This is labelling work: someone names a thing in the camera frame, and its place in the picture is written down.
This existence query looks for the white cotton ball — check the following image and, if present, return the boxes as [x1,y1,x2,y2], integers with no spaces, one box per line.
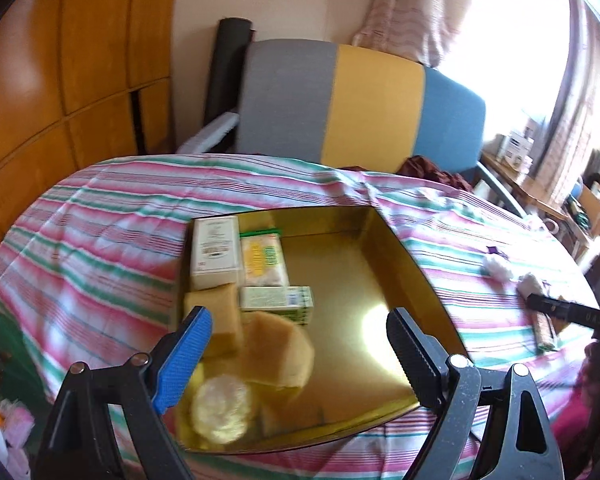
[517,272,546,296]
[481,254,511,277]

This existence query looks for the wooden wardrobe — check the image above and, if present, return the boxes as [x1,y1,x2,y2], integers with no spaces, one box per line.
[0,0,181,241]

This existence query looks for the pink plastic package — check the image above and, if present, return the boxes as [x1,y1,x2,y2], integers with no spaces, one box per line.
[0,400,36,448]

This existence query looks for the dark red cloth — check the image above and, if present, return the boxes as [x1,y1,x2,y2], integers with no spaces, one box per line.
[397,156,476,193]

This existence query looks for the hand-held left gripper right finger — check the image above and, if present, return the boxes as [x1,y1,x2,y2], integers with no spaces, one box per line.
[386,307,563,480]

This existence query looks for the yellow square sponge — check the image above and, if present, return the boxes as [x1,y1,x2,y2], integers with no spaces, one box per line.
[182,282,246,356]

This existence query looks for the green carton box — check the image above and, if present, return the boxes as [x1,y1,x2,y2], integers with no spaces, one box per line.
[240,285,315,326]

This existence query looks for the pale pink curtain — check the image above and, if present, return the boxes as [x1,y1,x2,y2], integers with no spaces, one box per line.
[350,0,473,68]

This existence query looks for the striped pink green tablecloth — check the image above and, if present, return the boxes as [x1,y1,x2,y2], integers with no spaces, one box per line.
[0,152,600,480]

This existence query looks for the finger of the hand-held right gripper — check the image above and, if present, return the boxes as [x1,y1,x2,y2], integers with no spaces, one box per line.
[527,294,573,318]

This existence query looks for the brown pink curtain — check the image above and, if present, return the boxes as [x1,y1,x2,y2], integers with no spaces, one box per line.
[530,0,600,201]

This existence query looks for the person's red clothing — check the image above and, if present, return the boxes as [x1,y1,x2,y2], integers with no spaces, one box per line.
[550,345,600,480]

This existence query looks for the white carton box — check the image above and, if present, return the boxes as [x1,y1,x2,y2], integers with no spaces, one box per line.
[189,215,243,291]

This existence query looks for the white boxes on desk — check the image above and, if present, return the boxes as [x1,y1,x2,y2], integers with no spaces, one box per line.
[500,130,536,168]

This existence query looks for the wooden desk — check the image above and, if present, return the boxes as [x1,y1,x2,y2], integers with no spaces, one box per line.
[480,150,600,261]

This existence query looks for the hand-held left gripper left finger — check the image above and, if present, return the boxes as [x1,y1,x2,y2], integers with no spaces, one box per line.
[34,305,213,480]

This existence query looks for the grey yellow blue armchair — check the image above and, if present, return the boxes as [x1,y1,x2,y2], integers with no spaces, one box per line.
[175,39,526,221]

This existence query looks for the gold metal tin box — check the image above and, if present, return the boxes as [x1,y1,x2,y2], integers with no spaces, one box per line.
[172,205,473,456]

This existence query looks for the cardboard box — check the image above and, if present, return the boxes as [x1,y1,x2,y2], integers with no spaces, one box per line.
[565,180,600,241]

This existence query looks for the yellow round sponge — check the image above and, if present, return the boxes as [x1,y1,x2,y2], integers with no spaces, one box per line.
[242,310,316,391]

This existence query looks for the black rolled mat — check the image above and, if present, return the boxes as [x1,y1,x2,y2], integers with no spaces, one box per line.
[202,17,255,123]

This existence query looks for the round white cotton pad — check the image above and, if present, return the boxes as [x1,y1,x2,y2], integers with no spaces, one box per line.
[190,375,253,443]

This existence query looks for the cracker packet green trim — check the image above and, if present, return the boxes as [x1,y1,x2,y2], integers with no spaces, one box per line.
[532,310,561,353]
[239,227,291,288]

